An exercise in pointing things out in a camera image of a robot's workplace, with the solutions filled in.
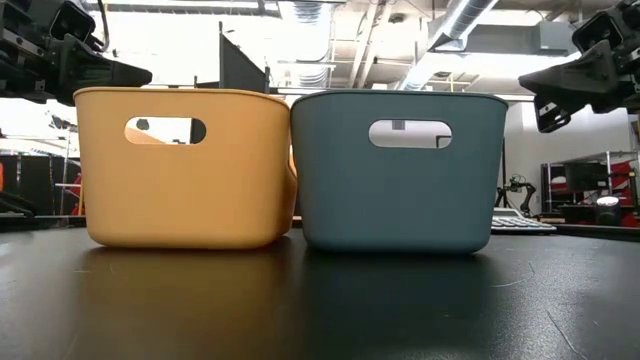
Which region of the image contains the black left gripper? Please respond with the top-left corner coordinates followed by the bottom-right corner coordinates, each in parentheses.
top-left (0, 0), bottom-right (154, 107)

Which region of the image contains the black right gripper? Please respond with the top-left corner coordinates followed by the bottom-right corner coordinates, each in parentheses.
top-left (518, 0), bottom-right (640, 134)

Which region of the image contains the yellow plastic bin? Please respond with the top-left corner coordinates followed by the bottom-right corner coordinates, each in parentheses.
top-left (73, 87), bottom-right (299, 250)

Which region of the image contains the blue plastic bin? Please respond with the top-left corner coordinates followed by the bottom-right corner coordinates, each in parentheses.
top-left (290, 89), bottom-right (510, 255)

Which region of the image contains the shelf with red bins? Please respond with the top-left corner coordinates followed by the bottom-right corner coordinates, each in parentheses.
top-left (539, 149), bottom-right (640, 229)

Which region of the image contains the red slanted panel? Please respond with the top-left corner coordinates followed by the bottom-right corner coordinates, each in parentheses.
top-left (69, 184), bottom-right (85, 217)

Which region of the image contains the white desk calculator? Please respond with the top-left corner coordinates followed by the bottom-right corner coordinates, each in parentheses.
top-left (490, 206), bottom-right (558, 236)

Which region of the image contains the black partition panel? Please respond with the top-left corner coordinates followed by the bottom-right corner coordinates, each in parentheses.
top-left (188, 21), bottom-right (272, 146)

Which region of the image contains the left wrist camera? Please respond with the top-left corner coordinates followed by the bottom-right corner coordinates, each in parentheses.
top-left (48, 0), bottom-right (97, 44)

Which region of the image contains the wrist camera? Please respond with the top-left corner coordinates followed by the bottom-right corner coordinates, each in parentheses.
top-left (48, 0), bottom-right (97, 44)
top-left (571, 9), bottom-right (626, 55)

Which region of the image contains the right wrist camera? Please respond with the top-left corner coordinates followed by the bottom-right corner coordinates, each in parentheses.
top-left (571, 9), bottom-right (626, 55)

